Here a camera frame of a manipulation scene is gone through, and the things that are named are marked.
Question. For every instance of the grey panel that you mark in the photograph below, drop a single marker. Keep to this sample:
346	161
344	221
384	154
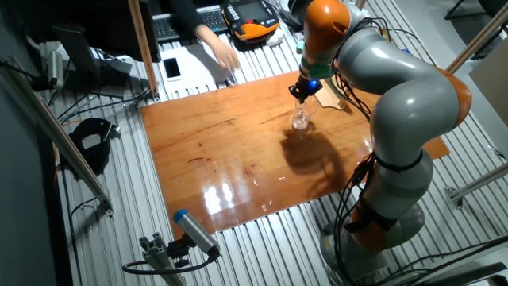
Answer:
492	79

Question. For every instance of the black chair base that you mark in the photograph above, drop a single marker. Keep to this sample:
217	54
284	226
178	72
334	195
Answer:
456	10

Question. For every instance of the wooden cup rack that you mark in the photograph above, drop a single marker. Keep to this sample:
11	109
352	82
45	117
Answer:
327	98

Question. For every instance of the large wooden board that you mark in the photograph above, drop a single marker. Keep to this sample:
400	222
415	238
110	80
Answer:
222	159

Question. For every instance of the white smartphone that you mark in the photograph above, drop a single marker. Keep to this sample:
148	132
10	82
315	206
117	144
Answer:
172	69

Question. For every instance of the silver camera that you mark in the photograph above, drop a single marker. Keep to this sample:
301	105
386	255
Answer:
55	69

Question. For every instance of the aluminium frame strut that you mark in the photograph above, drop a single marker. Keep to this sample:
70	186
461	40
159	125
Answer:
55	135
480	182

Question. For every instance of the black curved clamp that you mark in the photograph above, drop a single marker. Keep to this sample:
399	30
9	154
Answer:
93	153

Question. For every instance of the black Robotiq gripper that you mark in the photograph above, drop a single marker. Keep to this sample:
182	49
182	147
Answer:
303	88

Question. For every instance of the white cloth lump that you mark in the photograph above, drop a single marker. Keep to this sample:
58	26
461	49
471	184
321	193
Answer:
274	37

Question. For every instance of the aluminium profile camera mount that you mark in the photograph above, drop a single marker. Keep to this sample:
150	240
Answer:
158	258

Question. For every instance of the black computer monitor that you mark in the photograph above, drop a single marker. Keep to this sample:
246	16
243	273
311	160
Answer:
99	28

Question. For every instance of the bare person hand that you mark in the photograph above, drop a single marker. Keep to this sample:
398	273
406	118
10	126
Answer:
224	53

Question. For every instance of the aluminium frame post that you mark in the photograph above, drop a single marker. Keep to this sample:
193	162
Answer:
360	4
476	37

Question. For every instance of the blue plastic packet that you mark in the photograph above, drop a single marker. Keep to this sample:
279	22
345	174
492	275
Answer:
406	51

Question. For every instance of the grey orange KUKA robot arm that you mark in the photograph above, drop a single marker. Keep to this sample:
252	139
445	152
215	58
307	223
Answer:
412	103

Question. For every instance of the grey camera with blue cap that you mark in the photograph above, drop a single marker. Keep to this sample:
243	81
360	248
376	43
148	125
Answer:
196	232

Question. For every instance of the white printed paper sheet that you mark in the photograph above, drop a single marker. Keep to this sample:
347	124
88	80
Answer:
190	81

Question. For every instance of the orange black teach pendant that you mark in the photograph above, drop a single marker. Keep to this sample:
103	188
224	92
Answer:
251	18

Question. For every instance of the forearm in black sleeve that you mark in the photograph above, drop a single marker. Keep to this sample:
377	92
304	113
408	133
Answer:
188	14

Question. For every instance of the black computer keyboard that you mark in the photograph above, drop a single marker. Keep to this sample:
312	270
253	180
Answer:
166	25

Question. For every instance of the brown frame post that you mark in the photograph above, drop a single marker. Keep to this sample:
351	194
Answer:
143	47

